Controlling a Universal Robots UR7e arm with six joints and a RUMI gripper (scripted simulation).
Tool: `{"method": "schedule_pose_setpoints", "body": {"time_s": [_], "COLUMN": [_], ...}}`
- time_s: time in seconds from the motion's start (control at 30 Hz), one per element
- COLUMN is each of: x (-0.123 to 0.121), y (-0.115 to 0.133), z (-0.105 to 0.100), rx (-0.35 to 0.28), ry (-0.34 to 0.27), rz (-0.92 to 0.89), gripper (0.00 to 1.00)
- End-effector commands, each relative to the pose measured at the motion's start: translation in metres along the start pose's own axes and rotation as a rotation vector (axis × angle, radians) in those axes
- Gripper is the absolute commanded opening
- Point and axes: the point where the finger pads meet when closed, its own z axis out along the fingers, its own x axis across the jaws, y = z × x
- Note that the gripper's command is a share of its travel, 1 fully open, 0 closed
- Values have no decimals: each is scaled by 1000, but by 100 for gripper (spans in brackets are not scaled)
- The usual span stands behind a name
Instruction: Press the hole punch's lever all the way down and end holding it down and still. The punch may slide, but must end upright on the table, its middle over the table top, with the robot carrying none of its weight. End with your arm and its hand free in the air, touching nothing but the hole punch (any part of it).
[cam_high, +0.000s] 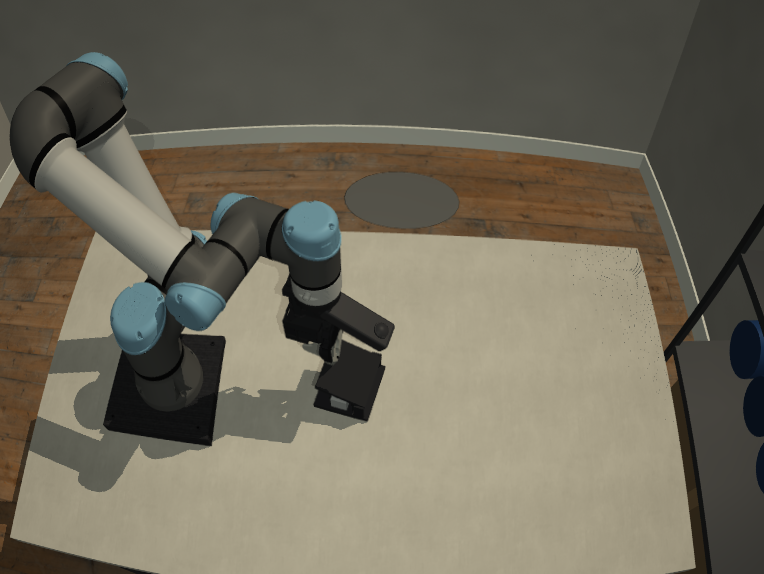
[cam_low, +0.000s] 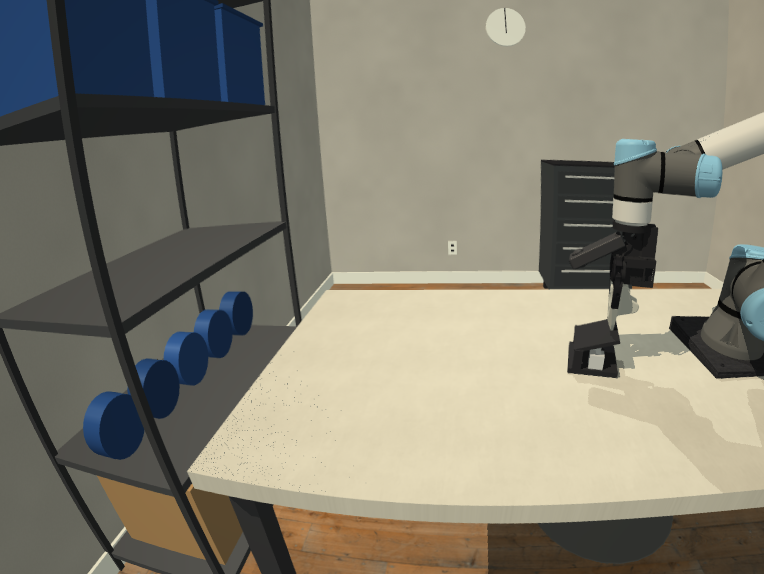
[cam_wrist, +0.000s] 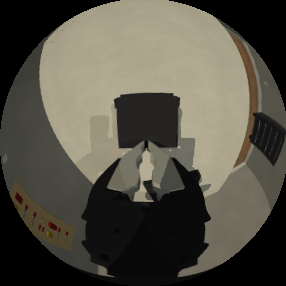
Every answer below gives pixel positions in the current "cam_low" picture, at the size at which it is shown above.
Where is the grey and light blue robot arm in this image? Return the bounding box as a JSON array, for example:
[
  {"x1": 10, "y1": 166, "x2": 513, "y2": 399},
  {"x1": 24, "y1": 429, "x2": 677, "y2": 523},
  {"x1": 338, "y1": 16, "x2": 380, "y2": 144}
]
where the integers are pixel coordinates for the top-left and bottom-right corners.
[{"x1": 569, "y1": 112, "x2": 764, "y2": 360}]

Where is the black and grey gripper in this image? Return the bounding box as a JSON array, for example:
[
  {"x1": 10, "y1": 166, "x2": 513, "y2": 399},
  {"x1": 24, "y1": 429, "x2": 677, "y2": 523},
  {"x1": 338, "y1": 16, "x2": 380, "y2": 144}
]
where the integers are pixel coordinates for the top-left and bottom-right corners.
[{"x1": 607, "y1": 220, "x2": 658, "y2": 331}]

